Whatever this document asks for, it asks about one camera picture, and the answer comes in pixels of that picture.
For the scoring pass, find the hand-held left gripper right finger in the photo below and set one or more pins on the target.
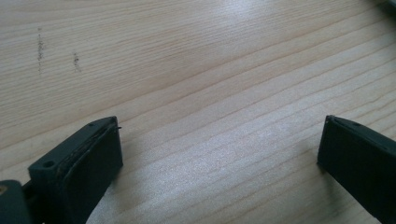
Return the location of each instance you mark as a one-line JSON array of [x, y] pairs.
[[358, 161]]

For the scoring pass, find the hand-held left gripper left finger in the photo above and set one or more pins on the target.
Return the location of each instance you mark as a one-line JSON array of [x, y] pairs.
[[81, 174]]

